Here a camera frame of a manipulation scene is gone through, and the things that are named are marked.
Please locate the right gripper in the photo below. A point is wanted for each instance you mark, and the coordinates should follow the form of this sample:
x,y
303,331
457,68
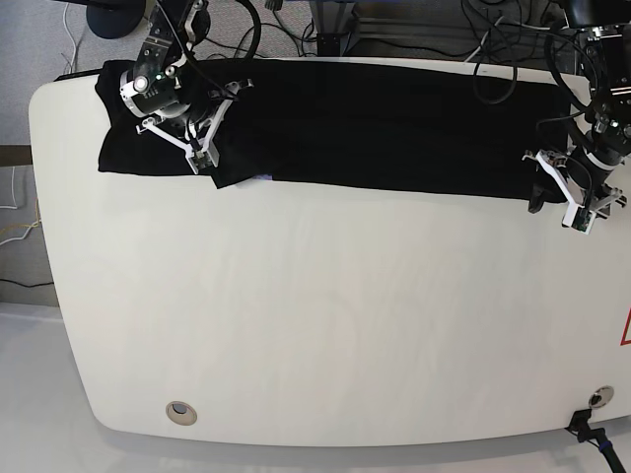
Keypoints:
x,y
194,121

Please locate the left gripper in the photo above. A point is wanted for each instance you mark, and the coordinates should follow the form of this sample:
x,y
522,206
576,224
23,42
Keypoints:
x,y
586,175

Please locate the black T-shirt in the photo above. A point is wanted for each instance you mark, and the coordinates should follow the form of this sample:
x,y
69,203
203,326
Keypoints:
x,y
383,127

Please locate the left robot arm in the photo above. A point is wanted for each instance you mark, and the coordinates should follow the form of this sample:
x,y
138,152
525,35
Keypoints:
x,y
599,129

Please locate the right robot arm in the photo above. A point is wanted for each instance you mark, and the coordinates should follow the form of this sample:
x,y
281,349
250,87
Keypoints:
x,y
166,87

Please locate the blue round stand base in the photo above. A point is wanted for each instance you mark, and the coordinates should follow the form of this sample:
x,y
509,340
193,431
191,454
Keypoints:
x,y
114,19

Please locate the red warning sticker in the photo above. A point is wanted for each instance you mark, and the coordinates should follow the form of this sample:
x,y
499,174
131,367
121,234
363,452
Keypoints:
x,y
626,334

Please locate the central aluminium column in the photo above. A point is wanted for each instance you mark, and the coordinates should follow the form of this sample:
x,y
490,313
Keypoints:
x,y
334,25

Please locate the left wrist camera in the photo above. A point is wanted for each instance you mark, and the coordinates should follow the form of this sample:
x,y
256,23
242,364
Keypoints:
x,y
579,219

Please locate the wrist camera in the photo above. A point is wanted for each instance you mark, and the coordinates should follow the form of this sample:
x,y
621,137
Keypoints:
x,y
579,219
199,160

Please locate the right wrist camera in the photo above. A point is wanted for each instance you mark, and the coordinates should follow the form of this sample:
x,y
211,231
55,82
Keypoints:
x,y
199,160

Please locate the table cable grommet right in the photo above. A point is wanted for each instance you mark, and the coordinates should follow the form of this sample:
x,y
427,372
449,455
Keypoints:
x,y
601,397

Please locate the table cable grommet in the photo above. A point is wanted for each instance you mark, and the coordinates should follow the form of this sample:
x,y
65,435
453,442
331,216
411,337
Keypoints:
x,y
181,413
601,397

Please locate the black clamp with cable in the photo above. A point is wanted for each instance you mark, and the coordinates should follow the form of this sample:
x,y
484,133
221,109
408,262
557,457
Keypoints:
x,y
581,429

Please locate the table cable grommet left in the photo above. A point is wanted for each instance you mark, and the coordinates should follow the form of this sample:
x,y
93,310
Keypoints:
x,y
181,413

